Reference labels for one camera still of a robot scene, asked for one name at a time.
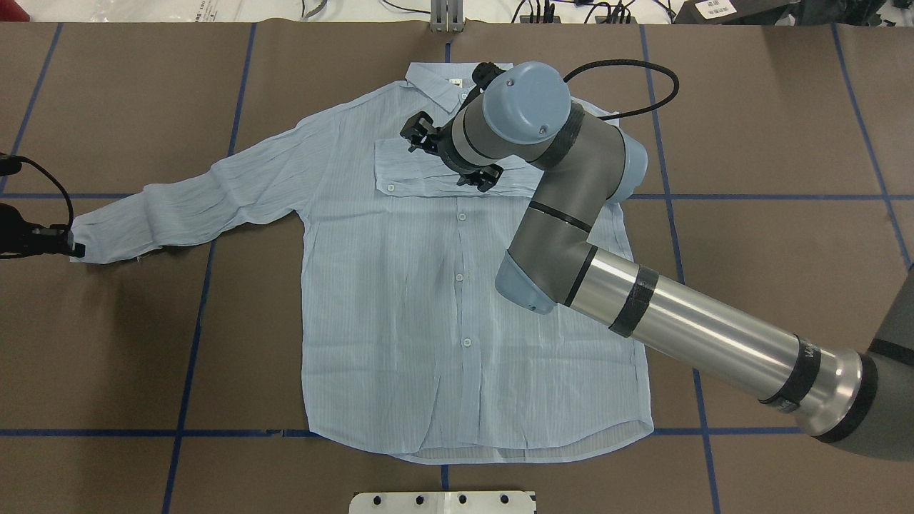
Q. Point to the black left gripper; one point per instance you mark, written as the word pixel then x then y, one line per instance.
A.
pixel 28 238

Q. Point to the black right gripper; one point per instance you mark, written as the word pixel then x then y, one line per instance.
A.
pixel 448 151

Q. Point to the light blue striped shirt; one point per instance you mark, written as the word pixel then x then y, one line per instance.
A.
pixel 408 348

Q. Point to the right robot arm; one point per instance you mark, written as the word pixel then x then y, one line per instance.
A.
pixel 859 402

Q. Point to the aluminium frame post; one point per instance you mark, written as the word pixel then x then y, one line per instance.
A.
pixel 447 16

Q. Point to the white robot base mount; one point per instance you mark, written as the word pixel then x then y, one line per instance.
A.
pixel 483 501

